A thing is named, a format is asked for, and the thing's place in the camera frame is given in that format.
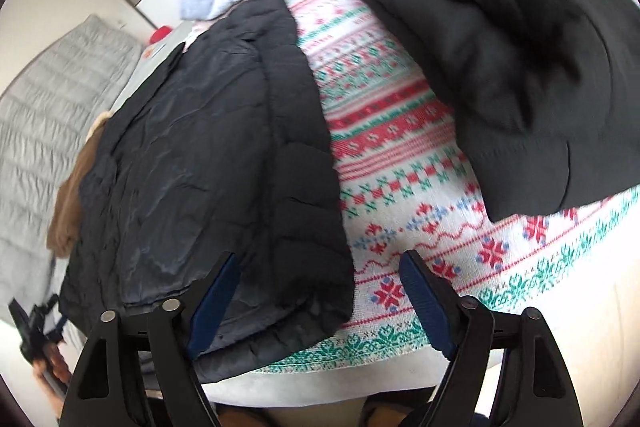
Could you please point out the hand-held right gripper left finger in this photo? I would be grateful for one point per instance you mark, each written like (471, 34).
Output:
(214, 307)

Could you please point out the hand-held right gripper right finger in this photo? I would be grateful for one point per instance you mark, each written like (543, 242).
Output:
(426, 307)

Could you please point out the black puffer jacket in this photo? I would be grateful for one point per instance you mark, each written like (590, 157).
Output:
(200, 157)

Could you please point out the person's left hand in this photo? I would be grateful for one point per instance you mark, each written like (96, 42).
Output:
(55, 364)

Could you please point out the brown slipper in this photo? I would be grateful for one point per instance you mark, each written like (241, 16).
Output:
(252, 418)
(387, 413)

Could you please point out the brown garment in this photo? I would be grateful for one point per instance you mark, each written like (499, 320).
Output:
(67, 212)

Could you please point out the patterned knit blanket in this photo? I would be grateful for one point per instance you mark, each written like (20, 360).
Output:
(395, 147)

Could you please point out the grey quilted mat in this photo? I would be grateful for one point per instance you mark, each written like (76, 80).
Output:
(50, 107)

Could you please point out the black sweater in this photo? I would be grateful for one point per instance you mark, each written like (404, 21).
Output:
(525, 72)

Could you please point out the small red object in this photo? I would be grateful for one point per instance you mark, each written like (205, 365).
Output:
(160, 35)

